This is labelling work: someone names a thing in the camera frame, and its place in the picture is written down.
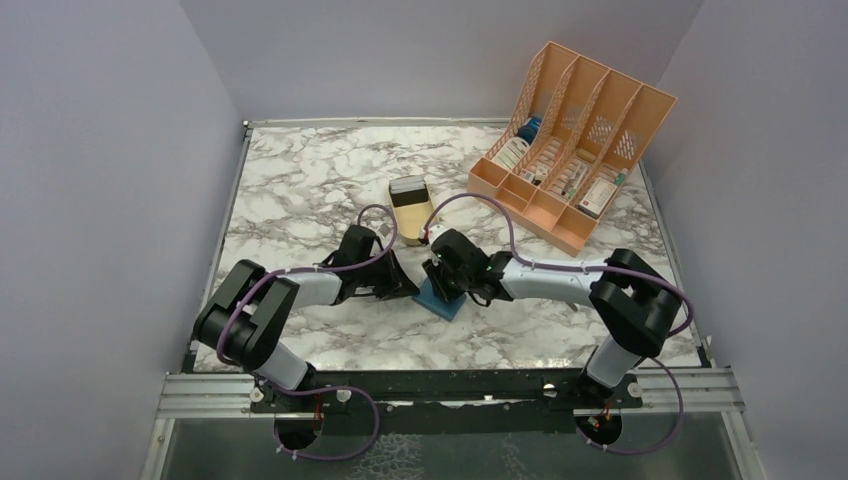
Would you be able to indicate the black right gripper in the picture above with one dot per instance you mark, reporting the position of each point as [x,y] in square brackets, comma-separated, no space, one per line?
[441,287]

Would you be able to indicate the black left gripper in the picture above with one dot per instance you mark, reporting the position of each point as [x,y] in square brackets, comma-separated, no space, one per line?
[397,283]

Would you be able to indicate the blue card holder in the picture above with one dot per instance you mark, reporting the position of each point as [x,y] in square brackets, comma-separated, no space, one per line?
[434,308]

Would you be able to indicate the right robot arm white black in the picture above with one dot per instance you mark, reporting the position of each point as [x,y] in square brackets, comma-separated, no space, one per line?
[635,303]

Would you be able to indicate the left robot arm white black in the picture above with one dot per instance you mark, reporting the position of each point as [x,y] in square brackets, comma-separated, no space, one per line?
[252,312]

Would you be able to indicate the stack of cards in tray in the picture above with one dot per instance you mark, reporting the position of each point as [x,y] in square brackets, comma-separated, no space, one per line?
[406,184]

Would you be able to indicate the beige oval tray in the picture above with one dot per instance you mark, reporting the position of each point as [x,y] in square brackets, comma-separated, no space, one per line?
[411,220]

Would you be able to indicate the white box in organizer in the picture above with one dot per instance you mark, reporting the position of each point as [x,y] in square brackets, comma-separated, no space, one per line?
[511,153]

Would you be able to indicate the small items in organizer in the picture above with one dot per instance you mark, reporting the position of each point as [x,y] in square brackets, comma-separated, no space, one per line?
[536,175]

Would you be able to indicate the red white medicine box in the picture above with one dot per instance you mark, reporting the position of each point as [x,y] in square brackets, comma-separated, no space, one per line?
[597,197]

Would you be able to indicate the blue bottle in organizer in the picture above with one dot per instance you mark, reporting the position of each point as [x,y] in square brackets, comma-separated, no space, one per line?
[528,131]

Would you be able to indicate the orange file organizer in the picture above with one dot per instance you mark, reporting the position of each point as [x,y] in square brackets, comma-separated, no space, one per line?
[597,122]

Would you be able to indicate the black mounting rail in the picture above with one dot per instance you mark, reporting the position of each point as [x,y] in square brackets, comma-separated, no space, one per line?
[435,402]

